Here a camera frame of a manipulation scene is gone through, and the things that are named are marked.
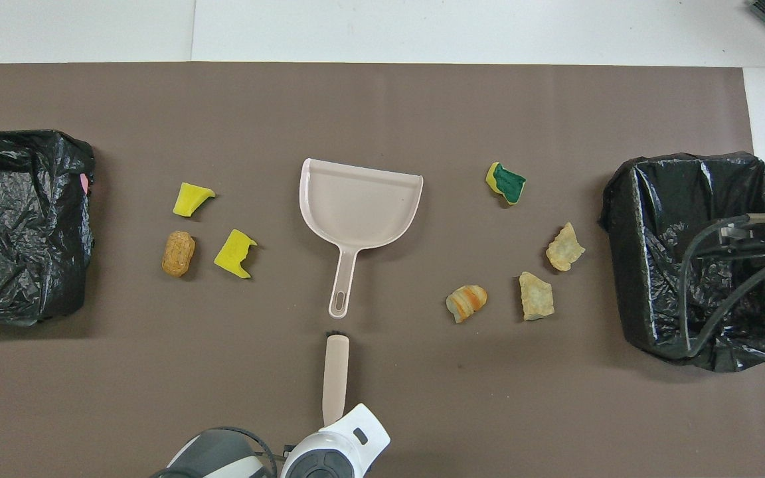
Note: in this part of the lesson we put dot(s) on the pale yellow bread chunk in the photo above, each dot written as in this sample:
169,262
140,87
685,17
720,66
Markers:
564,248
536,295

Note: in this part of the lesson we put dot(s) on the green and yellow sponge piece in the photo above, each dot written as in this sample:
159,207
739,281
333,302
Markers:
507,182

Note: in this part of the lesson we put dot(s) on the orange striped bread piece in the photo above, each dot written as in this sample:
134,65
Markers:
467,302

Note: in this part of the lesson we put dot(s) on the beige plastic dustpan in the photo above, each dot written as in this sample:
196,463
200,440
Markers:
359,206

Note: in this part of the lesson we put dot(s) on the beige hand brush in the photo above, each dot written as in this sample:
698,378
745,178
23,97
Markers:
335,378

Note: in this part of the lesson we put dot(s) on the notched yellow sponge piece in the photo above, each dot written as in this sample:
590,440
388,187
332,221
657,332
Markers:
233,252

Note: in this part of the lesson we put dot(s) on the curved yellow sponge piece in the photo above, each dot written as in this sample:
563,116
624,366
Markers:
190,199

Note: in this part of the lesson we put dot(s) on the brown bread roll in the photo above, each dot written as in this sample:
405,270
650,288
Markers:
178,253

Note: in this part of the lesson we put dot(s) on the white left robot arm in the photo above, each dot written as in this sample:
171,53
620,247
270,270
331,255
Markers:
329,451

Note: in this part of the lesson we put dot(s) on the open bin with black bag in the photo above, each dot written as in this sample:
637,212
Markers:
661,265

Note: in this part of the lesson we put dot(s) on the brown paper table mat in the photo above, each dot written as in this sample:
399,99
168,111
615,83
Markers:
382,106

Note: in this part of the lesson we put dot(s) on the box wrapped in black bag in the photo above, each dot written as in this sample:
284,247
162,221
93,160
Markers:
17,226

